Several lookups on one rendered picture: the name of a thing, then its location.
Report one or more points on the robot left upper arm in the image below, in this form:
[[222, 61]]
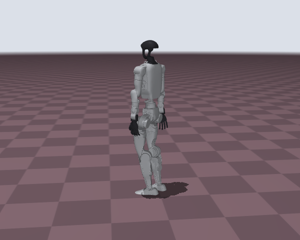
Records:
[[139, 72]]

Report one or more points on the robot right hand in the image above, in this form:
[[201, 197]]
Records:
[[163, 121]]

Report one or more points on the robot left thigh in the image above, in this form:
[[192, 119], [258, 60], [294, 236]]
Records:
[[143, 123]]

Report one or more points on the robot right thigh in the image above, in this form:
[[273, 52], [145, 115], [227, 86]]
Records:
[[151, 137]]

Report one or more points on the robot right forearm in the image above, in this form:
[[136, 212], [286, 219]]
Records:
[[160, 101]]

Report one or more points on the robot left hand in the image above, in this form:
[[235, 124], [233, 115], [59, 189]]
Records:
[[134, 126]]

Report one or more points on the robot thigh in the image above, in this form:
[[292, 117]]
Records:
[[143, 123], [151, 137]]

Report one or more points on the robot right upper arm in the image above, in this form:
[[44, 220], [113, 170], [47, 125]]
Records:
[[163, 78]]

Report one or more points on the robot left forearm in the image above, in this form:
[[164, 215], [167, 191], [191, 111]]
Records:
[[135, 105]]

